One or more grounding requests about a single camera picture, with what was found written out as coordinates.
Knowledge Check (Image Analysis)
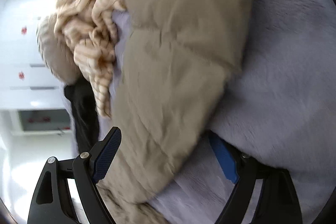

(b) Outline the beige quilted puffer coat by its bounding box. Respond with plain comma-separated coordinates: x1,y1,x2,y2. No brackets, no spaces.
38,0,252,223

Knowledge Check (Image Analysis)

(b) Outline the lavender plush bed blanket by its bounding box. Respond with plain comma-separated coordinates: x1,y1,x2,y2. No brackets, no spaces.
61,0,336,224

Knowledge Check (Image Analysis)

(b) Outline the black garment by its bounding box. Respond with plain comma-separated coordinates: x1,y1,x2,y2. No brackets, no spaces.
64,77,100,154

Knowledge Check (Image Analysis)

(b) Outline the cream striped fuzzy garment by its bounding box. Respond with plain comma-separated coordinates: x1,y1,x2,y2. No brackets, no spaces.
54,0,126,117

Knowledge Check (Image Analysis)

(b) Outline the wall shelf with red decorations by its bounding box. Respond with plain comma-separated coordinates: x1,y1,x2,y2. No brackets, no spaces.
9,109,72,136

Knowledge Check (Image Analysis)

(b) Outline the white wardrobe with handles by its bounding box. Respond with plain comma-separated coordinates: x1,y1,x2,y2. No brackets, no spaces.
1,0,64,110

